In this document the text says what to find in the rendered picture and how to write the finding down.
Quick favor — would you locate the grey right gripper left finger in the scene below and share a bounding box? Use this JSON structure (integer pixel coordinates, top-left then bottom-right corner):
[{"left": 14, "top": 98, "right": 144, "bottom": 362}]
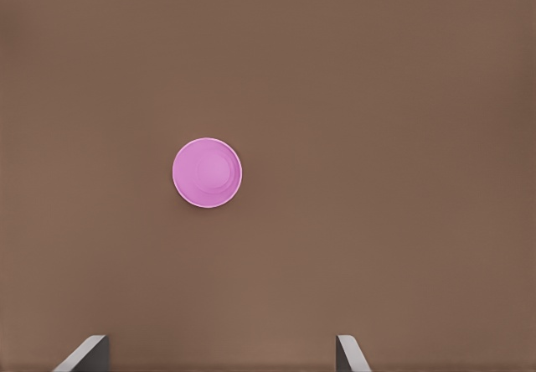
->
[{"left": 51, "top": 334, "right": 111, "bottom": 372}]

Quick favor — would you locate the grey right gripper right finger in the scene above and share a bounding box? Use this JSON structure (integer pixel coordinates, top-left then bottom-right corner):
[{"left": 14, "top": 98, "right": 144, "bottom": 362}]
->
[{"left": 335, "top": 334, "right": 373, "bottom": 372}]

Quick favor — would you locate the pink round bowl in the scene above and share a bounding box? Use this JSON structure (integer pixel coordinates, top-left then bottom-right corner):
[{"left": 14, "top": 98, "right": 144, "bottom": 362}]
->
[{"left": 172, "top": 137, "right": 244, "bottom": 209}]

